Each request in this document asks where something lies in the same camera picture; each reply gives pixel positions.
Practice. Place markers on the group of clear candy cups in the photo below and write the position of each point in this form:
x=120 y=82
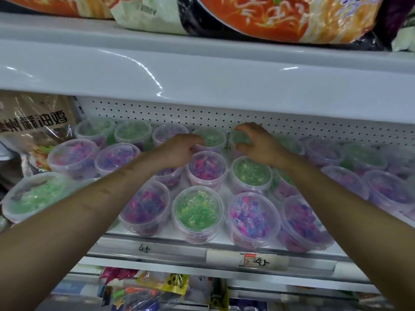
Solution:
x=197 y=207

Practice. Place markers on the person's left forearm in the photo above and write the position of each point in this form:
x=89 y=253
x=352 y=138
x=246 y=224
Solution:
x=74 y=216

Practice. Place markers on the white paper price label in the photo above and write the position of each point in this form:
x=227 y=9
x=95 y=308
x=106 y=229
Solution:
x=256 y=259

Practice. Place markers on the brown chicken food packet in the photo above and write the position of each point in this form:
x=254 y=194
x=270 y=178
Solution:
x=35 y=126

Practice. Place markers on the white upper shelf board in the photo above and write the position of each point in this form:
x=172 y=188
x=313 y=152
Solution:
x=207 y=74

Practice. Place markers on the person's right forearm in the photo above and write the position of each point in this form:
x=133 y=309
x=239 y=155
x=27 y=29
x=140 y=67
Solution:
x=350 y=216

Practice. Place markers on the green jelly bead tub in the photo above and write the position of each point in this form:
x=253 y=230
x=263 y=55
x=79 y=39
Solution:
x=214 y=136
x=239 y=138

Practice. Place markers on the dark purple packet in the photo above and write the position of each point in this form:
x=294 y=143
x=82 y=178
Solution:
x=397 y=16

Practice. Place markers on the clear packet of colourful items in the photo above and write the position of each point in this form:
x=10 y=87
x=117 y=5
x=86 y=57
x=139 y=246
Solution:
x=142 y=299

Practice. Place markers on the white perforated back panel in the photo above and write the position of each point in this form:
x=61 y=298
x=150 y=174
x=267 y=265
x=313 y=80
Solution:
x=207 y=114

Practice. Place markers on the white shelf price rail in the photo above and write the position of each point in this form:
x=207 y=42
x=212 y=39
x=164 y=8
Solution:
x=181 y=259

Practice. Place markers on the yellow snack packet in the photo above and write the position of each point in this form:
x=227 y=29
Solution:
x=168 y=282

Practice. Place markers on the orange noodle packet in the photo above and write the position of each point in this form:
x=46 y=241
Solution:
x=64 y=4

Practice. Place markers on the person's left hand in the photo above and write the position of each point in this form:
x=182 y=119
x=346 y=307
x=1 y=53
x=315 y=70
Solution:
x=175 y=152

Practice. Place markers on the person's right hand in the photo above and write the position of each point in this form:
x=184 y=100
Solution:
x=266 y=147

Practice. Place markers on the pink snack packet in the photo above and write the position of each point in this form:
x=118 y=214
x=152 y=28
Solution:
x=116 y=274

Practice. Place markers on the yellow and black packet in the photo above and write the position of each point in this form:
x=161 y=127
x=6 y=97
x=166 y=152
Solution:
x=219 y=296

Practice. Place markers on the person's left fingers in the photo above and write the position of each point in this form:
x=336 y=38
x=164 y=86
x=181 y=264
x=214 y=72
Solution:
x=194 y=140

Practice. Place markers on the person's right fingers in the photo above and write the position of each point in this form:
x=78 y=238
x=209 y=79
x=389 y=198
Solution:
x=248 y=129

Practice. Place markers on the large orange noodle bag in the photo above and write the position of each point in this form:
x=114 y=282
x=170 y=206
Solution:
x=266 y=16

